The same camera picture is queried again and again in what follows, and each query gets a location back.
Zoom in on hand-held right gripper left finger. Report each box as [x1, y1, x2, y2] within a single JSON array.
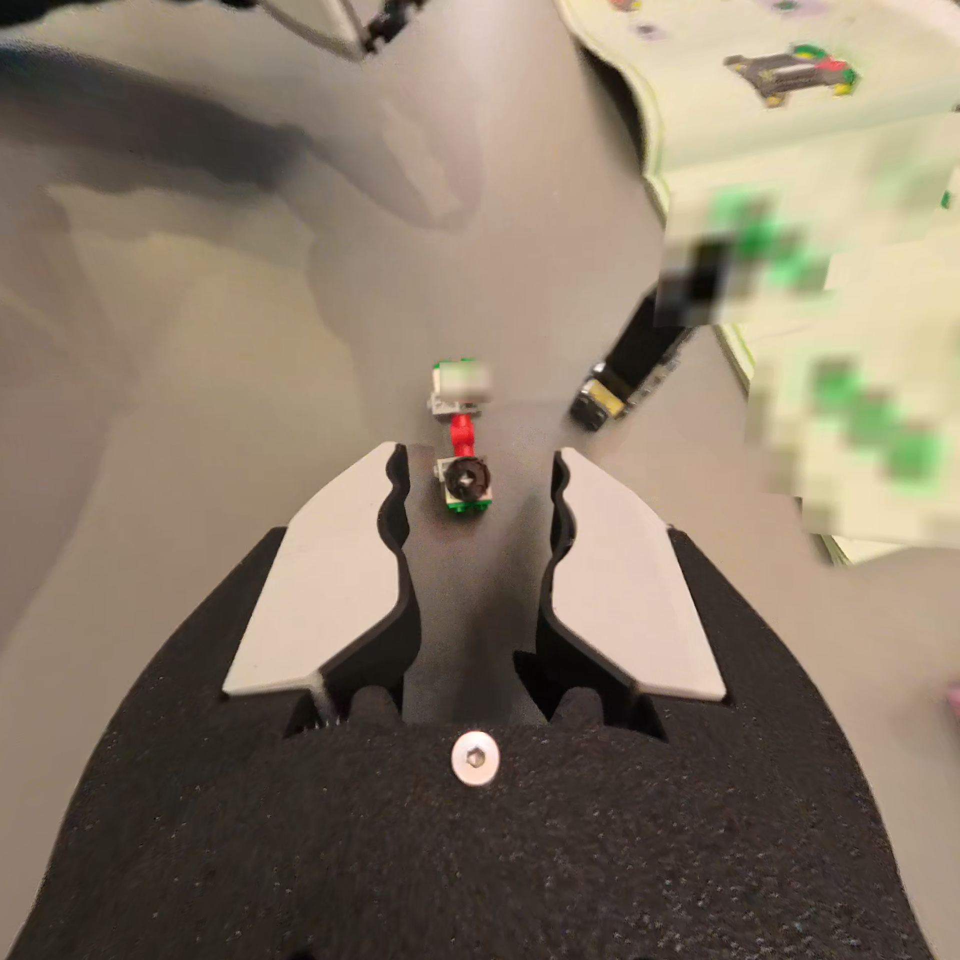
[[222, 441, 423, 725]]

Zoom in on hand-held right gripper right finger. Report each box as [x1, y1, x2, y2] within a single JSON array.
[[534, 447, 729, 725]]

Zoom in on green white toy brick assembly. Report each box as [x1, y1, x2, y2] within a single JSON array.
[[427, 358, 498, 517]]

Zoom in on grey desk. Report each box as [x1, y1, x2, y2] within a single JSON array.
[[0, 0, 960, 759]]

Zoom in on black toy brick assembly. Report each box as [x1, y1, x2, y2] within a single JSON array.
[[568, 296, 695, 434]]

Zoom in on brick instruction booklet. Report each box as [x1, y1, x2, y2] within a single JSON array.
[[558, 0, 960, 567]]

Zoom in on grey cable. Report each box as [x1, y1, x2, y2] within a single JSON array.
[[255, 0, 370, 63]]

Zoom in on black braided cable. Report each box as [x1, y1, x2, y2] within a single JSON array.
[[363, 0, 427, 58]]

